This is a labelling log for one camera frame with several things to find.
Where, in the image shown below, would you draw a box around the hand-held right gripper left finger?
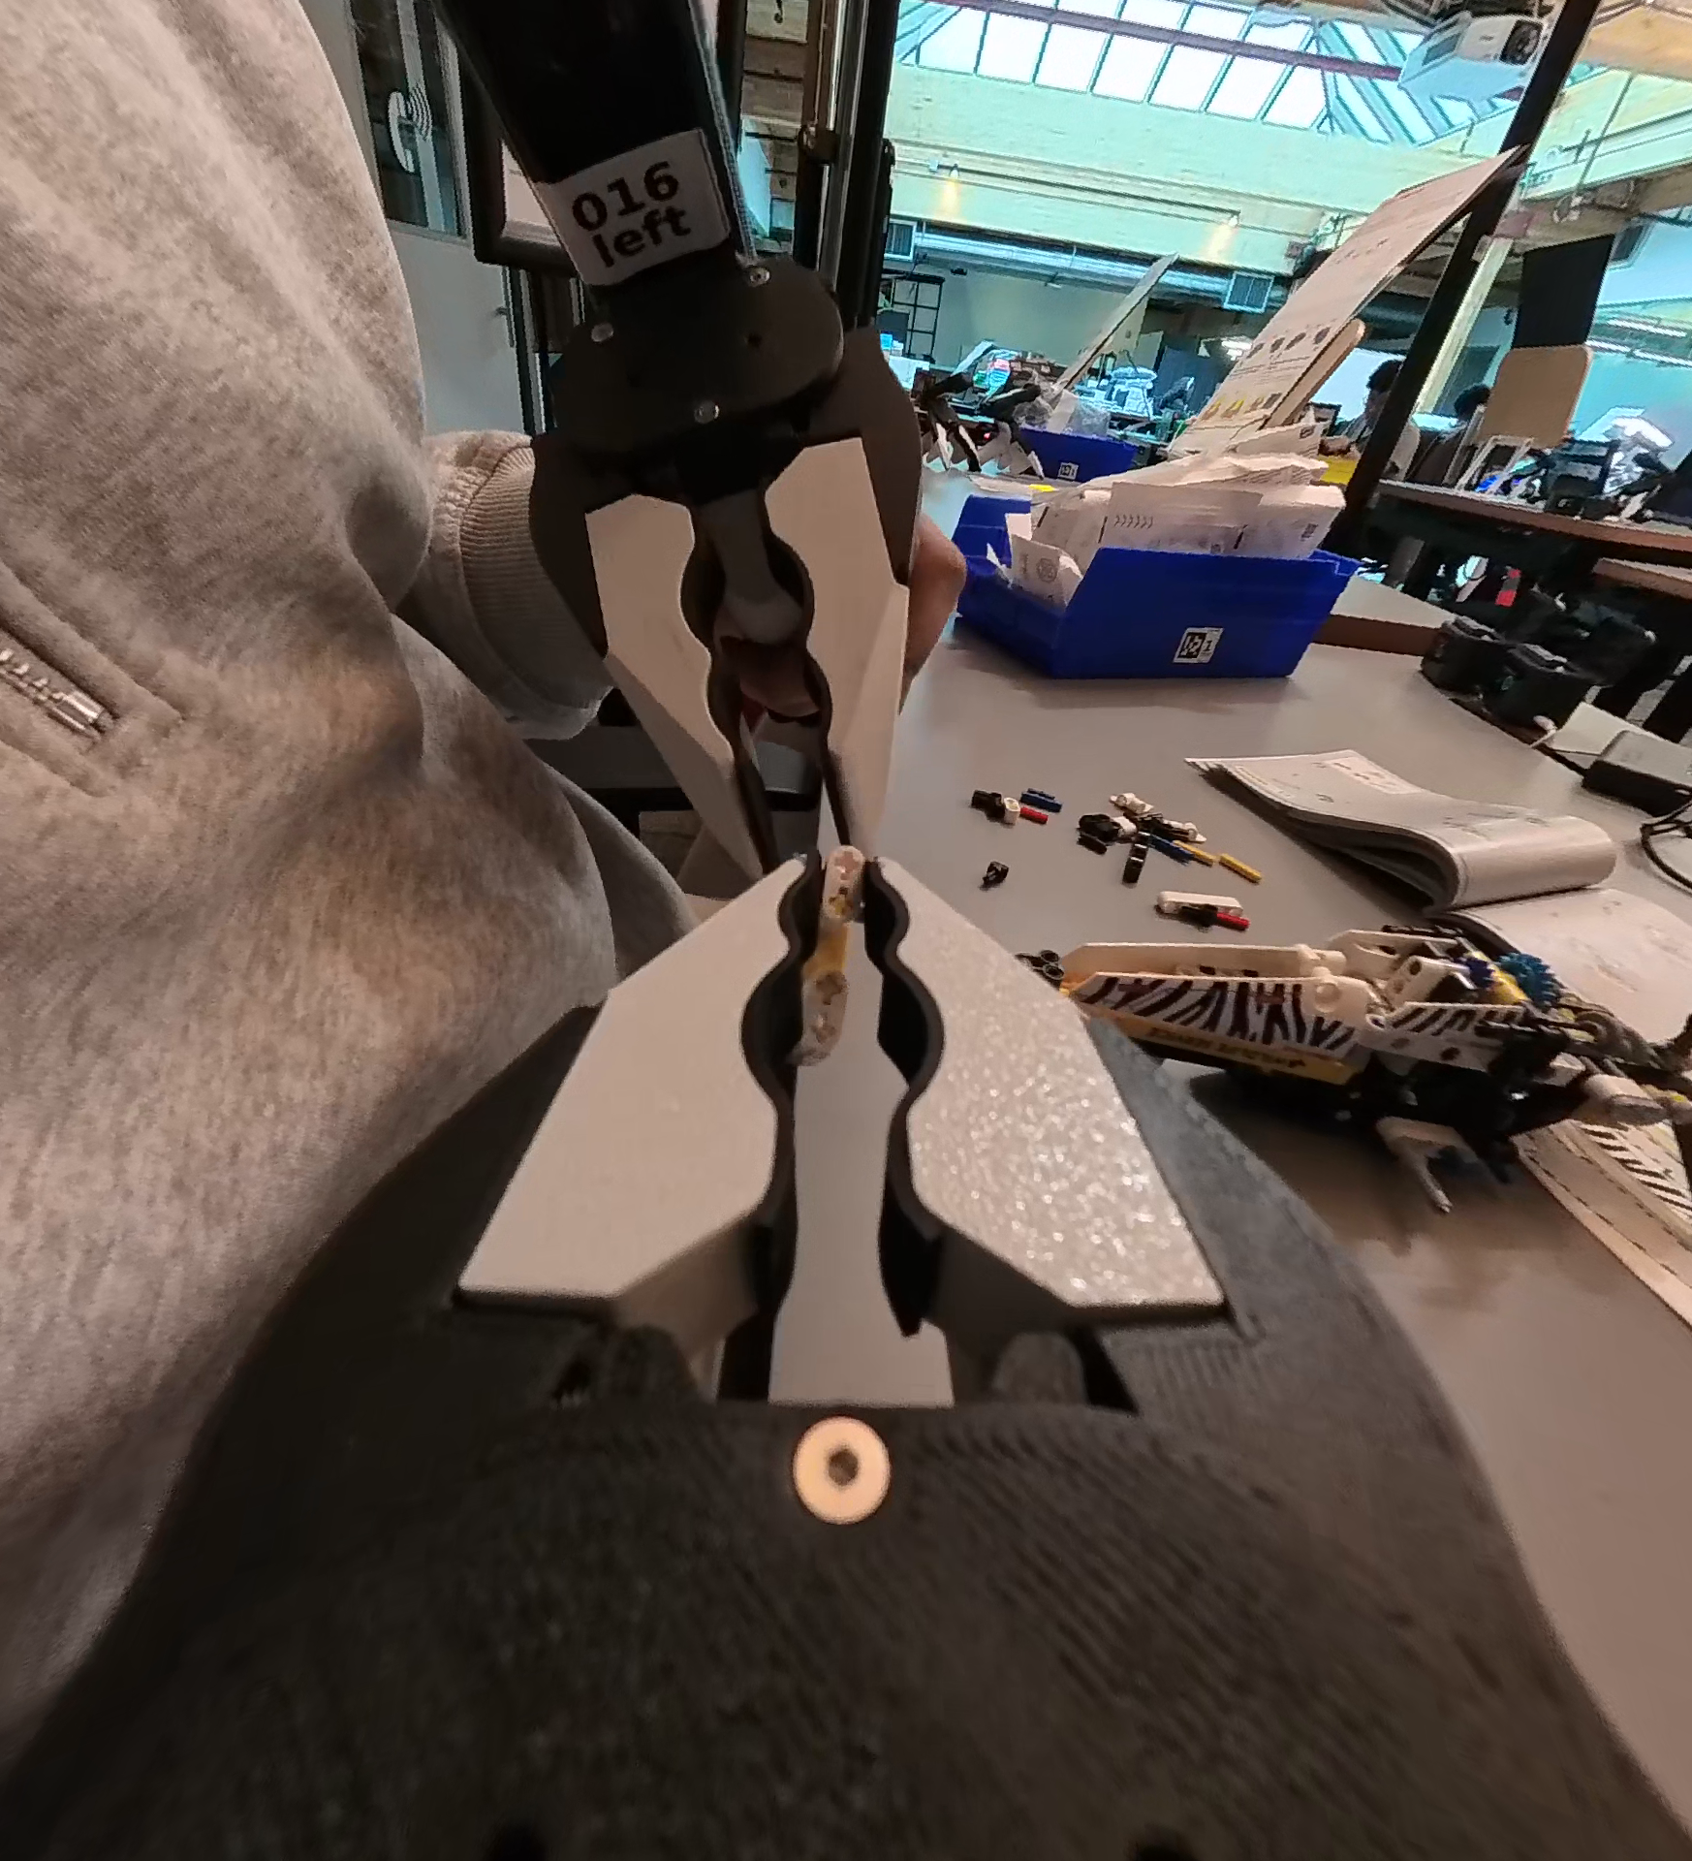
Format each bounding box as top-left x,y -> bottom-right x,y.
460,856 -> 822,1396

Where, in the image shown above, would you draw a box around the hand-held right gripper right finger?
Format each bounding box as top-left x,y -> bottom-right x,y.
867,858 -> 1228,1386

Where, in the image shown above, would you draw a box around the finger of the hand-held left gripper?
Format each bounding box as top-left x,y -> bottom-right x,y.
762,441 -> 923,858
584,492 -> 789,885

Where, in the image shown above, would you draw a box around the white yellow blue lego assembly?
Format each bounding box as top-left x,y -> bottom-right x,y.
787,846 -> 873,1066

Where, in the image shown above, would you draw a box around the zebra striped lego helicopter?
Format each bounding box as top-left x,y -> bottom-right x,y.
1019,930 -> 1692,1283

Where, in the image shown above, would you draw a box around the person's left hand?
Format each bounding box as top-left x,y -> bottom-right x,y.
908,517 -> 966,679

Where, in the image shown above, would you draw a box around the black mechanical device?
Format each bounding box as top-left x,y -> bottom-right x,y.
910,365 -> 1042,474

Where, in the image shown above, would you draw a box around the blue plastic bin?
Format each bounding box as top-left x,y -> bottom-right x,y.
1013,425 -> 1146,486
951,488 -> 1362,683

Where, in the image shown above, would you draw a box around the person in grey hoodie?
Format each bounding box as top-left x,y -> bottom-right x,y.
0,0 -> 693,1805

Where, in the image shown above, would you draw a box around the white instruction booklet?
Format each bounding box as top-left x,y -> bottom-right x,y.
1187,749 -> 1617,911

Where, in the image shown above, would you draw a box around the skylight windows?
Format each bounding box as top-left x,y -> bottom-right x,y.
896,0 -> 1399,141

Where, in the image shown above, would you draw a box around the leaning instruction card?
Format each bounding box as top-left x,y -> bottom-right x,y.
1181,147 -> 1530,439

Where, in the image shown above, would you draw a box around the open instruction manual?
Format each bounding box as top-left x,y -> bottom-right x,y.
1456,885 -> 1692,1107

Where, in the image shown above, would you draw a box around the black device box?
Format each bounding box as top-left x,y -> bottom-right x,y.
1419,618 -> 1604,729

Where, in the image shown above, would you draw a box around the black power adapter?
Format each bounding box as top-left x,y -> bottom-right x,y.
1578,727 -> 1692,817

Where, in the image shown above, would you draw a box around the black pole with toothed disc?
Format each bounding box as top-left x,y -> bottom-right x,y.
1346,0 -> 1610,503

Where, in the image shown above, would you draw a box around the black and beige panel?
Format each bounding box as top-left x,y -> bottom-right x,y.
1477,232 -> 1617,453

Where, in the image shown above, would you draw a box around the long wooden desk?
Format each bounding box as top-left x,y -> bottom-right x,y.
1368,472 -> 1692,700

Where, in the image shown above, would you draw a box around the white ceiling projector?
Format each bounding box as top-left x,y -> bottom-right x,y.
1397,12 -> 1551,90

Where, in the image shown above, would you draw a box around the black metal frame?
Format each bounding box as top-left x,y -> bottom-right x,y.
787,0 -> 902,343

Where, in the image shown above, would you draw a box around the dark wall sign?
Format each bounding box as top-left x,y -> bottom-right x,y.
350,0 -> 469,234

